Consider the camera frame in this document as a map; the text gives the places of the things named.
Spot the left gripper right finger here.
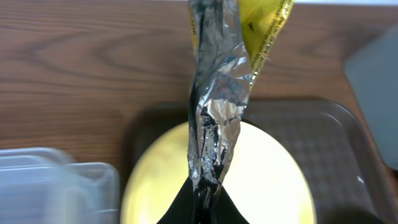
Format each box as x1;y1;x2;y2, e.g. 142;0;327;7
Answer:
215;187;249;224

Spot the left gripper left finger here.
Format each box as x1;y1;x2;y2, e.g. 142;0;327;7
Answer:
157;177;196;224

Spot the green snack wrapper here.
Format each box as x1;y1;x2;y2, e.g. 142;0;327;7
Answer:
187;0;294;223

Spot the grey dishwasher rack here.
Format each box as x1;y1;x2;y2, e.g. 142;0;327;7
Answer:
344;26;397;170

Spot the yellow plate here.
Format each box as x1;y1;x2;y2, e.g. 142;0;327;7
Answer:
121;123;317;224

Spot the dark brown serving tray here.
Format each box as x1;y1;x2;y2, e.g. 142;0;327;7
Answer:
119;98;398;224

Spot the clear plastic bin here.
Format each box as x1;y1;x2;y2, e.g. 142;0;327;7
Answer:
1;147;119;224

